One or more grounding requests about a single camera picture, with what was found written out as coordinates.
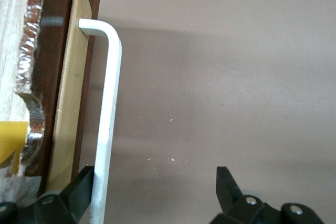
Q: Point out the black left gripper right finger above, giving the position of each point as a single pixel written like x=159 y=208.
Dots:
x=236 y=208

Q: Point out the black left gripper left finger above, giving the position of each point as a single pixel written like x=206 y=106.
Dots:
x=65 y=205

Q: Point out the yellow block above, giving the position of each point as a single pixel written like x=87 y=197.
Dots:
x=10 y=140

